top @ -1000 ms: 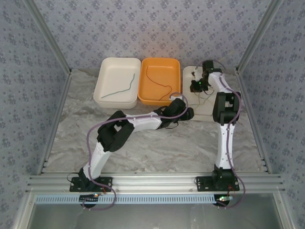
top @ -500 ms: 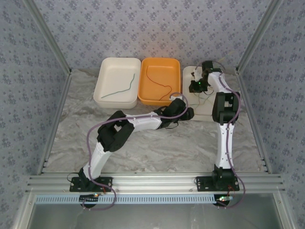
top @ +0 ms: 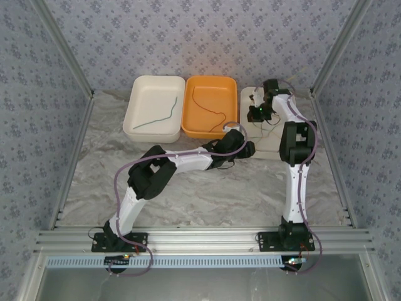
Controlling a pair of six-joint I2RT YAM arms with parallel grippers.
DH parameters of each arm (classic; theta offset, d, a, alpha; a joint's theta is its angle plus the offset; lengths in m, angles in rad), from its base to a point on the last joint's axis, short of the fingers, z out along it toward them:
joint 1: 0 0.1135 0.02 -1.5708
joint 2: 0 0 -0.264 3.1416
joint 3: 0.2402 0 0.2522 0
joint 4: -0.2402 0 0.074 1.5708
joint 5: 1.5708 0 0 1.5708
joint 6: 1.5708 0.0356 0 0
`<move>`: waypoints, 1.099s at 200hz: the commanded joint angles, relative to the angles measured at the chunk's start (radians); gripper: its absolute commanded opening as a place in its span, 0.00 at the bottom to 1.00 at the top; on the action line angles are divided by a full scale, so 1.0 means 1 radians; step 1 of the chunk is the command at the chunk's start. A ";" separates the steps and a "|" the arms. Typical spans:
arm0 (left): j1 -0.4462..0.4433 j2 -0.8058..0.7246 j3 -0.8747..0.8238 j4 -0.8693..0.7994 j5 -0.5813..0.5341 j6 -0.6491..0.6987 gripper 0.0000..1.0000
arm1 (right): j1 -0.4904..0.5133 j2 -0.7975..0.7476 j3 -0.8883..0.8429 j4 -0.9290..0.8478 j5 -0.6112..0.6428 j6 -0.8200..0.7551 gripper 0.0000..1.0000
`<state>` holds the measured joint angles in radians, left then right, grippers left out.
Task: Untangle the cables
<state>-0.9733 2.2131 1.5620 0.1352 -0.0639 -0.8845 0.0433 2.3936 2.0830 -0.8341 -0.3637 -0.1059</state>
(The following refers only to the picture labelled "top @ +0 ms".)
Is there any white plastic tray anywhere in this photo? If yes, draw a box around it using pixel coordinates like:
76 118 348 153
239 85 299 160
122 75 186 144

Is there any red thin cable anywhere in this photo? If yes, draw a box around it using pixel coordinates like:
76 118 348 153
191 85 227 133

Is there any green thin cable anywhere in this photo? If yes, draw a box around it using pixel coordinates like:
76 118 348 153
132 96 179 130

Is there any orange plastic tray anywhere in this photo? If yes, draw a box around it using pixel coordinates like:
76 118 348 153
180 75 238 140

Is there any small black controller board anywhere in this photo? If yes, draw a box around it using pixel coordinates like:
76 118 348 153
282 255 308 273
104 254 131 272

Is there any grey metal panel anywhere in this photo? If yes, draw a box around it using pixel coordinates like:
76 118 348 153
18 253 382 301

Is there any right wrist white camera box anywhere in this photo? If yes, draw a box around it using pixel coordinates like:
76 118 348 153
249 90 263 109

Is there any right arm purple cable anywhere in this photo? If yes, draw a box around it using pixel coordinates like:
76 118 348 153
254 78 324 275

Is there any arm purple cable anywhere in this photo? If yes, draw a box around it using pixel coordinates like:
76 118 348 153
254 78 324 275
107 121 249 278

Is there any aluminium frame post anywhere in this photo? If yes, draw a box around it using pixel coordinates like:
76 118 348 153
309 0 376 98
33 0 96 98

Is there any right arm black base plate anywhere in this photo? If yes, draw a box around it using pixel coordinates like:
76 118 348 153
257 231 316 253

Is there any aluminium mounting rail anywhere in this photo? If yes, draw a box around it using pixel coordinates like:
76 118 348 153
34 227 376 255

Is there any grey slotted cable duct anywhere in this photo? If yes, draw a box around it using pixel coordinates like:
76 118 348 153
46 255 285 270

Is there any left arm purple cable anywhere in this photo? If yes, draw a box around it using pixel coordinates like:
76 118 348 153
107 121 249 278

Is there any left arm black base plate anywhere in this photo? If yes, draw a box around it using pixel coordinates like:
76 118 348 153
91 232 149 253

